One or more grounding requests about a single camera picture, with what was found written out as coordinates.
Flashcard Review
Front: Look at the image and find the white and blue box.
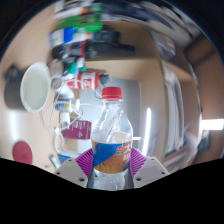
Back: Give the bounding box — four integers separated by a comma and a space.
57, 149, 82, 165

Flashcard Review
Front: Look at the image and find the flat round red coaster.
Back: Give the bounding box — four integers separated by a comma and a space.
12, 140, 34, 165

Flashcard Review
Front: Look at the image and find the red and white canister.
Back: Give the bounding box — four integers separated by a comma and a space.
64, 70, 111, 91

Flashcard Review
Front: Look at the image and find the green jar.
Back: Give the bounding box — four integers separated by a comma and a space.
58, 14, 103, 33

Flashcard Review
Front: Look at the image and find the white bottle blue cap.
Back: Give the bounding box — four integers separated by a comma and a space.
49, 28, 80, 47

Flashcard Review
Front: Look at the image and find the ceiling tube light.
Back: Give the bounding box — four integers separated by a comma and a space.
199, 118, 224, 132

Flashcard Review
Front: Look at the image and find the clear red-capped drink bottle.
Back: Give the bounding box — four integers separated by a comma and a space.
90, 86, 134, 191

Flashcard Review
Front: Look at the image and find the white LED desk lamp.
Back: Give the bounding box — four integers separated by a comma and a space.
142, 107, 153, 157

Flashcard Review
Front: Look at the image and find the magenta box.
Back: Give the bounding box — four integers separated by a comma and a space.
60, 119, 93, 141

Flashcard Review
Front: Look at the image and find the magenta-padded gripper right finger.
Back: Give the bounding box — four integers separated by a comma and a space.
126, 147, 170, 189

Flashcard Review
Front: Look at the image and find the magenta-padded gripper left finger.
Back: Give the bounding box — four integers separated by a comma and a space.
53, 148, 95, 190

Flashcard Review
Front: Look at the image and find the black mug white inside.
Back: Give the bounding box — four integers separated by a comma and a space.
3, 61, 51, 114

